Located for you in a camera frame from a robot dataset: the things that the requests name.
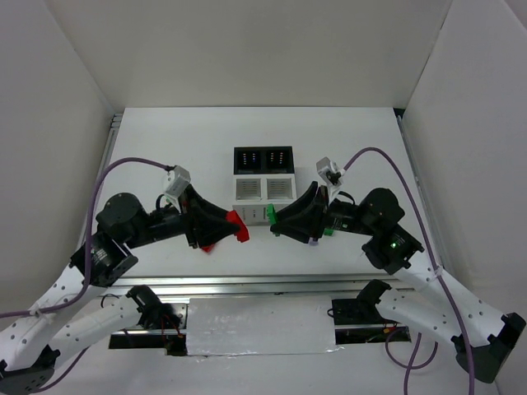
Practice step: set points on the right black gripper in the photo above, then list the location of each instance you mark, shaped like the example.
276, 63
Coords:
322, 213

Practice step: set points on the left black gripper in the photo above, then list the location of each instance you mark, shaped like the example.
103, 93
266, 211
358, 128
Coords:
189, 218

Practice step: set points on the red lego plate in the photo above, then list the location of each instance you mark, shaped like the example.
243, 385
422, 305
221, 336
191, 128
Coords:
242, 234

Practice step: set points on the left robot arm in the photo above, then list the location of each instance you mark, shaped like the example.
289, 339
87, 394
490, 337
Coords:
33, 347

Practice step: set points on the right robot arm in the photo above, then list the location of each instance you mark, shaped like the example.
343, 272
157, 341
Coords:
483, 337

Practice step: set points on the red rectangular lego brick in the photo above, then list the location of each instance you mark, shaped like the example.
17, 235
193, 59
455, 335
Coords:
209, 248

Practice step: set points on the white container pair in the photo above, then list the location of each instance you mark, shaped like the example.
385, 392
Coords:
254, 192

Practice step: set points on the black container pair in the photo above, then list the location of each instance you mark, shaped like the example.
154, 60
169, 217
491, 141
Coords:
263, 160

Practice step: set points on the white foam cover panel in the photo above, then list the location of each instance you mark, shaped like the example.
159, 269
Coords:
260, 326

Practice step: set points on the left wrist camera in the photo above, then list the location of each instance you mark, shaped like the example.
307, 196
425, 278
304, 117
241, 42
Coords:
175, 182

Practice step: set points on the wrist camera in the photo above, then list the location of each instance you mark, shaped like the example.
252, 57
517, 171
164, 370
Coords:
331, 174
175, 182

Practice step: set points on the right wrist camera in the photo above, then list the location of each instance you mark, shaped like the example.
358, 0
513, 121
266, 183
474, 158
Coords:
331, 174

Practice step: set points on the aluminium rail frame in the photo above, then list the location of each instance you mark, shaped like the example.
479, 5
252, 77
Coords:
203, 140

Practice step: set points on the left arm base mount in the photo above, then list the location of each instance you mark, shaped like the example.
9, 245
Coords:
162, 317

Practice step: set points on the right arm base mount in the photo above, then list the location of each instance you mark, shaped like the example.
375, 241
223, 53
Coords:
357, 323

